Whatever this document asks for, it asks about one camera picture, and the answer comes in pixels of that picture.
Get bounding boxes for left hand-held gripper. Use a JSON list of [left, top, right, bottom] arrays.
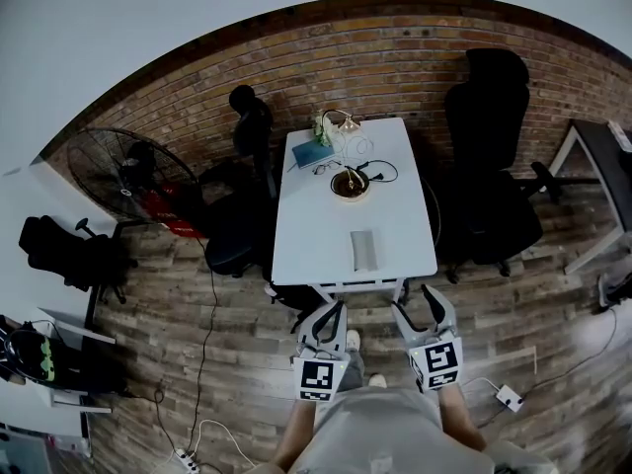
[[292, 299, 353, 405]]

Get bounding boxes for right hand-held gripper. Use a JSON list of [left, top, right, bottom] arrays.
[[390, 283, 465, 393]]

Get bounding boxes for person's left forearm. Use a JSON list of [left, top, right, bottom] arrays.
[[270, 396, 323, 472]]

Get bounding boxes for person's right forearm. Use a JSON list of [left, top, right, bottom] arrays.
[[435, 381, 489, 452]]

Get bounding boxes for person's grey trousers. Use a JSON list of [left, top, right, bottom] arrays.
[[335, 347, 367, 395]]

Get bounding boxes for white power adapter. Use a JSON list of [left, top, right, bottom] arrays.
[[495, 383, 527, 414]]

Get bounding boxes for person's light shirt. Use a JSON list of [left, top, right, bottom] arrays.
[[289, 386, 562, 474]]

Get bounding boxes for gold lamp with globe shade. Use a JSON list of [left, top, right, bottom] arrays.
[[320, 108, 379, 203]]

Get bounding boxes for black high-back office chair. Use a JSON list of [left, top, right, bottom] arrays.
[[442, 47, 565, 284]]

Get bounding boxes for black mesh office chair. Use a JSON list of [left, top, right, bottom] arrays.
[[203, 84, 278, 279]]

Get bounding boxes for blue notebook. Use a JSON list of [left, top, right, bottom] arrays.
[[286, 139, 338, 174]]

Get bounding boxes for white power strip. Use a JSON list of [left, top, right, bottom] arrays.
[[174, 448, 202, 474]]

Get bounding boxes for red box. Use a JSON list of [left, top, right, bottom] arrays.
[[141, 182, 209, 240]]

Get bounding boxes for white flower bouquet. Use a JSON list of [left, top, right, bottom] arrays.
[[311, 111, 338, 148]]

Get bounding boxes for dark-top side table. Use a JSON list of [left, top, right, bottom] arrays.
[[549, 118, 632, 277]]

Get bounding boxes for large black floor fan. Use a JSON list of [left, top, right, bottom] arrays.
[[65, 126, 199, 246]]

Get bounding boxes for white shelf unit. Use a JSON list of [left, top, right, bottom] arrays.
[[0, 307, 119, 459]]

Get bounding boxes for black armrest office chair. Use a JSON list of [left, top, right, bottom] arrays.
[[18, 213, 140, 306]]

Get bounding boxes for long black floor cable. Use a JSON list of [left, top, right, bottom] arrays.
[[153, 237, 221, 456]]

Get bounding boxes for white floor cable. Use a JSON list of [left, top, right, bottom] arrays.
[[189, 418, 259, 469]]

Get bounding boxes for black lamp power cable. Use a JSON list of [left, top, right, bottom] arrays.
[[345, 157, 402, 185]]

